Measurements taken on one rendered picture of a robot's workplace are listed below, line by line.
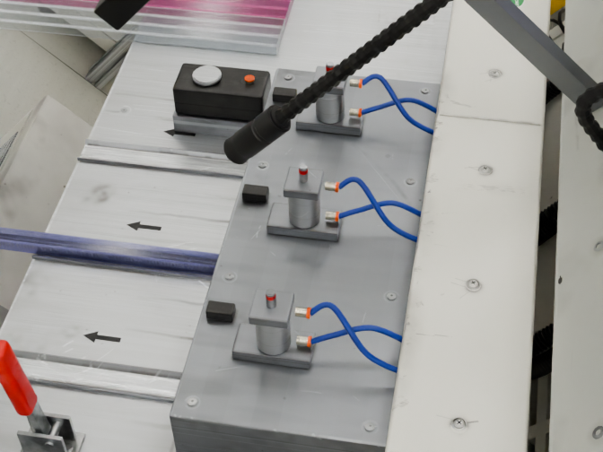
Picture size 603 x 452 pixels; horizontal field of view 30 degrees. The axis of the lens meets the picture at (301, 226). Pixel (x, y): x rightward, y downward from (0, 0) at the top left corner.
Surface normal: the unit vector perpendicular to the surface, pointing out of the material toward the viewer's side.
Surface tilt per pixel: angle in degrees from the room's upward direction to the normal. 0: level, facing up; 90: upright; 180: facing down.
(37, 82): 0
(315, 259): 43
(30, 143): 0
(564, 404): 90
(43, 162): 0
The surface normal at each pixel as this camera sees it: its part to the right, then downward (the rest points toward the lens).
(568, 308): -0.73, -0.55
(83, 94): 0.66, -0.42
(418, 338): -0.02, -0.69
